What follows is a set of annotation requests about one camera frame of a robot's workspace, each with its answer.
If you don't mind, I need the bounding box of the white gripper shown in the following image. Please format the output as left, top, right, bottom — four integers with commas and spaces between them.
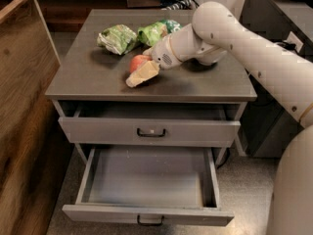
126, 37, 182, 88

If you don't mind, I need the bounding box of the red apple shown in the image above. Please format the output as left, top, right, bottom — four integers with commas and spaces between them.
129, 55, 151, 72

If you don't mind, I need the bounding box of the crumpled green chip bag left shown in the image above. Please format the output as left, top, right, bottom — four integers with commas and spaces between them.
97, 24, 140, 55

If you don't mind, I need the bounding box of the grey middle drawer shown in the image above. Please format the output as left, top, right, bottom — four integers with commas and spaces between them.
63, 146, 234, 226

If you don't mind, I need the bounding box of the grey drawer cabinet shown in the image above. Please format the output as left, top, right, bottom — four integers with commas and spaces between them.
46, 10, 256, 162

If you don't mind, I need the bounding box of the grey top drawer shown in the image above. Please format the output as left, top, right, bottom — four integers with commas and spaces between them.
59, 102, 241, 148

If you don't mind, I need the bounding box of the black power cable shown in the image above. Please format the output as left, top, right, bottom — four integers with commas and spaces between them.
275, 41, 294, 51

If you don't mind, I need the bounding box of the white wall outlet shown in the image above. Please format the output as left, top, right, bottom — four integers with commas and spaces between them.
287, 31, 303, 52

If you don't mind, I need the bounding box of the green chip bag right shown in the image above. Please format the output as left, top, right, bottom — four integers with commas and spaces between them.
138, 20, 182, 47

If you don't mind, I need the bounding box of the grey drawer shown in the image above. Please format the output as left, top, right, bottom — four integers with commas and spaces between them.
63, 146, 234, 226
59, 102, 241, 148

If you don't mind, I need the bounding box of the wooden panel left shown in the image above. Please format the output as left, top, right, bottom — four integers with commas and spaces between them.
0, 0, 71, 235

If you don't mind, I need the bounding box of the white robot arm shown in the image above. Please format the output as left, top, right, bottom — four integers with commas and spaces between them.
126, 2, 313, 235

